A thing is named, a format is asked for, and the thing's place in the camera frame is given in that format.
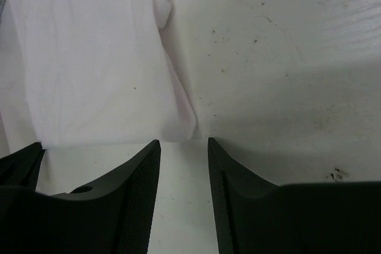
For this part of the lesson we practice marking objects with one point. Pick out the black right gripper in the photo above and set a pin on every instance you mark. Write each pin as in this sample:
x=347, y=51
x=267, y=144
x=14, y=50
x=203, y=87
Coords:
x=112, y=214

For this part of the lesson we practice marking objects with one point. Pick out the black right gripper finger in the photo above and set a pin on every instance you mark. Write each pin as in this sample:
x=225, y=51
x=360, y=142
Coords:
x=253, y=215

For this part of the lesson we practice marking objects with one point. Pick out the white tank top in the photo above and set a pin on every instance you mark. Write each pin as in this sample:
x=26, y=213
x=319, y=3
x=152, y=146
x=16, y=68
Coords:
x=96, y=72

